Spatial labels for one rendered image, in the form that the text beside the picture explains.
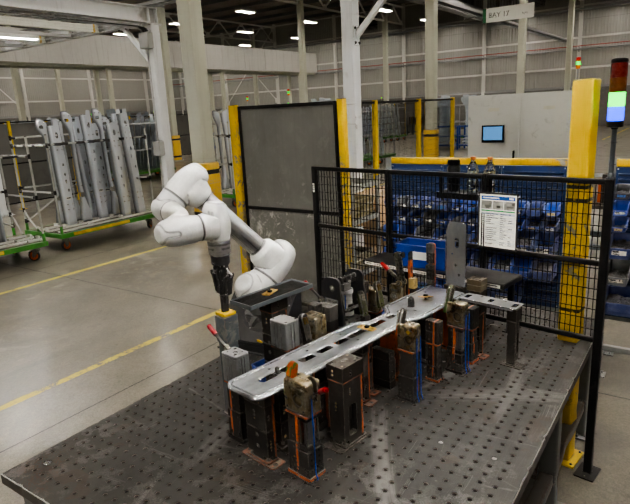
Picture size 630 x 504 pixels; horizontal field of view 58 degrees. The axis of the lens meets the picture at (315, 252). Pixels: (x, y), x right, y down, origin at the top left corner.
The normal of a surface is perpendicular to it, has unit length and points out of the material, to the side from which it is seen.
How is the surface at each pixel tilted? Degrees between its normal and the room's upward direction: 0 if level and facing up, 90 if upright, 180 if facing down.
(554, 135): 90
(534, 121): 90
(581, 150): 89
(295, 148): 90
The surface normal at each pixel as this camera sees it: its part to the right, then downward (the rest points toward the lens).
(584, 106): -0.68, 0.22
